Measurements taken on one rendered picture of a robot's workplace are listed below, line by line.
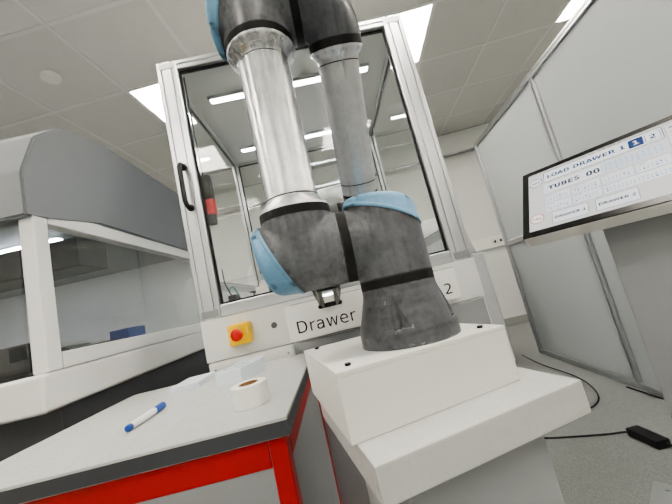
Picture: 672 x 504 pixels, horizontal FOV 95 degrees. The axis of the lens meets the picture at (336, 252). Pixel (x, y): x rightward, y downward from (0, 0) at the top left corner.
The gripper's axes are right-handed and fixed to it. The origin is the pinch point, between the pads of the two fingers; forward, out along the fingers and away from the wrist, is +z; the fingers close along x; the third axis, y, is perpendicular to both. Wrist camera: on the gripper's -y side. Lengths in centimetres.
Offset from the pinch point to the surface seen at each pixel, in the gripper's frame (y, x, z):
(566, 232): 1, 74, -5
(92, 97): -209, -143, -85
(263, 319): -14.4, -24.8, 11.5
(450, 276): -12.5, 44.0, 11.1
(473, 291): -10, 51, 18
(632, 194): 7, 86, -16
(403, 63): -64, 50, -59
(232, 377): 13.4, -30.1, 7.4
